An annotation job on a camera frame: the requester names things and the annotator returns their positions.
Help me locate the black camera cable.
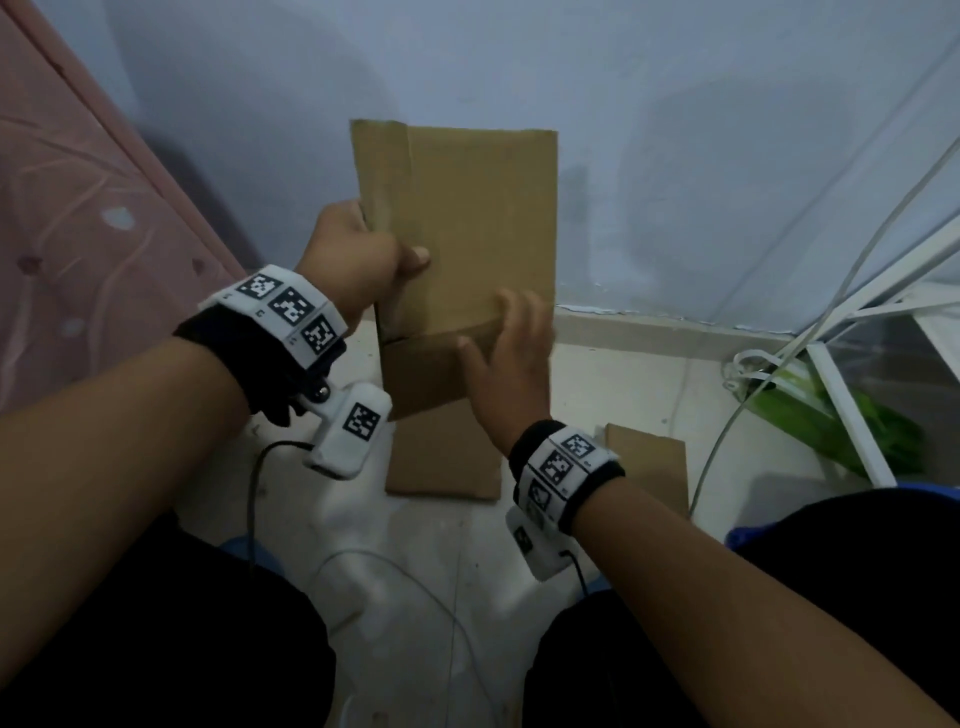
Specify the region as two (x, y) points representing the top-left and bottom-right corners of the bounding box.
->
(558, 551), (594, 598)
(245, 440), (316, 571)

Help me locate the blue plastic bin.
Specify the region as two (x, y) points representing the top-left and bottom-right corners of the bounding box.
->
(727, 483), (960, 553)

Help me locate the left wrist marker band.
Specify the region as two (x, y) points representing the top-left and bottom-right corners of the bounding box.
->
(173, 264), (350, 429)

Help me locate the right wrist marker band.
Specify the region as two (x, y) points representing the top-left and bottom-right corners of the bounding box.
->
(508, 419), (628, 538)

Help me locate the coiled white cable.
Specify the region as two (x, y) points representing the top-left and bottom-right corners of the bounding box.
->
(723, 348), (796, 399)

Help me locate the black right camera cable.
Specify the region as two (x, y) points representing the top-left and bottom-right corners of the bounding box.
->
(558, 551), (594, 598)

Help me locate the black left camera cable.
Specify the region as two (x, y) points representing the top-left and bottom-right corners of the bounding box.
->
(245, 440), (316, 571)

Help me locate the person's right hand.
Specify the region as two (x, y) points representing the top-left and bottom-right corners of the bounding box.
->
(455, 288), (556, 459)

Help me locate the white floor cable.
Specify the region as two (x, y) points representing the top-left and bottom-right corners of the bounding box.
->
(311, 549), (500, 728)

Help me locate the white metal rack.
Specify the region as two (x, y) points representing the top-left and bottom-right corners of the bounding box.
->
(772, 217), (960, 489)

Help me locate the green plastic bag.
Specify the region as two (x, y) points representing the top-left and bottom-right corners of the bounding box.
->
(746, 359), (928, 478)

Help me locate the thin grey wall cable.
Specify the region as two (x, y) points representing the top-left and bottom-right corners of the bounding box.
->
(688, 134), (960, 523)

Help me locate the wrist marker band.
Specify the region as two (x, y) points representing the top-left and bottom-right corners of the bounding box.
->
(173, 264), (350, 429)
(508, 419), (628, 538)

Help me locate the person's left forearm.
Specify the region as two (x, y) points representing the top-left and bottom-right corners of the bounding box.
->
(0, 337), (253, 691)

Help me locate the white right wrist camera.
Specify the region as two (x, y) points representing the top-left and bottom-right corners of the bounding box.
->
(504, 506), (579, 584)

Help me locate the person's left hand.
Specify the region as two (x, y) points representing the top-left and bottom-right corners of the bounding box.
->
(294, 200), (433, 328)

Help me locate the pink floral bedsheet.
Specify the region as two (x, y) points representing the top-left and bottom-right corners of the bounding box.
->
(0, 0), (249, 414)

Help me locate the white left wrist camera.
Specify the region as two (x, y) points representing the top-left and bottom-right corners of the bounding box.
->
(302, 380), (394, 481)

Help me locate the taped brown cardboard box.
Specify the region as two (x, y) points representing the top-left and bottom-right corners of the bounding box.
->
(384, 397), (504, 502)

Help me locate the person's right forearm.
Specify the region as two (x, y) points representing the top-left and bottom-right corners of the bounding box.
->
(573, 476), (954, 728)

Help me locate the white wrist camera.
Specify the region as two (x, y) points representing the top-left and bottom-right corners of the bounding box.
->
(504, 506), (579, 584)
(302, 380), (394, 481)

